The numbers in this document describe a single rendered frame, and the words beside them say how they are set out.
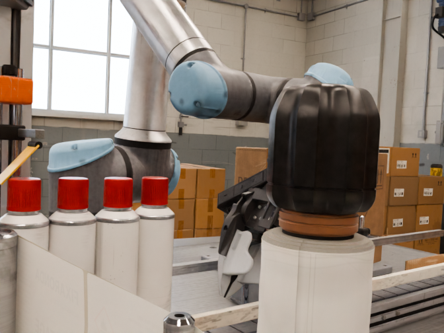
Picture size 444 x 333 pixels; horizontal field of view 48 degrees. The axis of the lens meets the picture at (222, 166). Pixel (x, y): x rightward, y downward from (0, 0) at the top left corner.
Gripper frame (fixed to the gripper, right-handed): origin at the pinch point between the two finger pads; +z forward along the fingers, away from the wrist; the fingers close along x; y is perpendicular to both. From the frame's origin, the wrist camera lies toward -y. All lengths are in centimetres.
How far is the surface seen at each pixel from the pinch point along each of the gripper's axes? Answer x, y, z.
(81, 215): -24.0, 1.5, 0.6
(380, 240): 33.2, -3.2, -21.7
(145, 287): -12.3, 1.3, 4.5
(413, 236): 43, -3, -27
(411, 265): 62, -13, -26
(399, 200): 305, -194, -144
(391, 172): 284, -197, -159
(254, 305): 3.0, 3.8, 0.4
